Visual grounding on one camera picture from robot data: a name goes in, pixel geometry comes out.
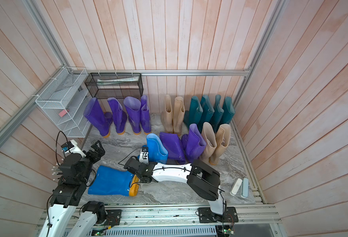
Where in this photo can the aluminium frame rail back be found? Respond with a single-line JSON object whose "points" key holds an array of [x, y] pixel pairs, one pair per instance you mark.
{"points": [[177, 72]]}

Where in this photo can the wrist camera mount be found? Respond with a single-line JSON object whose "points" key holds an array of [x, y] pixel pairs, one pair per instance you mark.
{"points": [[71, 147], [143, 157]]}

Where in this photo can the pink pencil cup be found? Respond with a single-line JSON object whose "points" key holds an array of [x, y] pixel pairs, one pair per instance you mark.
{"points": [[56, 172]]}

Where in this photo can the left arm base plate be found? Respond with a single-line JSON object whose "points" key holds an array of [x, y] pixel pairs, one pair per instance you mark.
{"points": [[108, 217]]}

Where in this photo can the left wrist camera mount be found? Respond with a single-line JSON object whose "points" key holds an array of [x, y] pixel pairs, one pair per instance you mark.
{"points": [[71, 147]]}

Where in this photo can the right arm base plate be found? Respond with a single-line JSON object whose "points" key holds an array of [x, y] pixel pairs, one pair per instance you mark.
{"points": [[206, 216]]}

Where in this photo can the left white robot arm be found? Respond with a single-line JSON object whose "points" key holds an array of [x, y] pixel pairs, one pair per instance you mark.
{"points": [[75, 172]]}

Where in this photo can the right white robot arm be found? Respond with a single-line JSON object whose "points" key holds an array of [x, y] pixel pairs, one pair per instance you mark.
{"points": [[202, 179]]}

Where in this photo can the black wire mesh basket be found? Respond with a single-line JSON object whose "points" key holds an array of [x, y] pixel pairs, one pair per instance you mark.
{"points": [[117, 85]]}

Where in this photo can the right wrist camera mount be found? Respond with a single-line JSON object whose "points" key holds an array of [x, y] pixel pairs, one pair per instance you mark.
{"points": [[143, 157]]}

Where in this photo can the pink eraser block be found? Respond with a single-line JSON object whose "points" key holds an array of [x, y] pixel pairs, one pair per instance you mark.
{"points": [[63, 112]]}

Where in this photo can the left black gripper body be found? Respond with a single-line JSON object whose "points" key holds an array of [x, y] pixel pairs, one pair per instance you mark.
{"points": [[93, 157]]}

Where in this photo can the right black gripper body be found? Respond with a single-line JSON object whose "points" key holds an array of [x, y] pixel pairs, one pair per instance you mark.
{"points": [[142, 179]]}

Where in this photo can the white wire mesh shelf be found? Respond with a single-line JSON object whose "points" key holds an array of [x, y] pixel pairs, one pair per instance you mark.
{"points": [[65, 90]]}

